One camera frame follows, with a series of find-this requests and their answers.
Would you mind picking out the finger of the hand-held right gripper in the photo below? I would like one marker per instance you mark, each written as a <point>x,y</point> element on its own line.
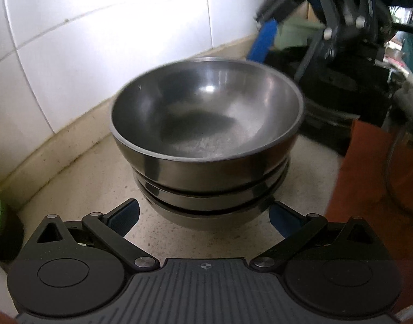
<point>338,17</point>
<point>265,37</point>

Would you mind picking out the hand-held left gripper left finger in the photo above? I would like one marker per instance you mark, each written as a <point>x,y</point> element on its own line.
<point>125,214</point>

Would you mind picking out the orange cloth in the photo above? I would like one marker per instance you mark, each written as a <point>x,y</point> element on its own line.
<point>361,182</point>

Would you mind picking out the steel bowl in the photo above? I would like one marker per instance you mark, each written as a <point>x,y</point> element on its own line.
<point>209,192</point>
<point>206,118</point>

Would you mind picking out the green yellow label bottle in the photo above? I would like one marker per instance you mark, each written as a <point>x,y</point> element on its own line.
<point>3,226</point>

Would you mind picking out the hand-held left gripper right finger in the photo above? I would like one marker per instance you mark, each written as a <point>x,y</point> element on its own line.
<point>282,217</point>

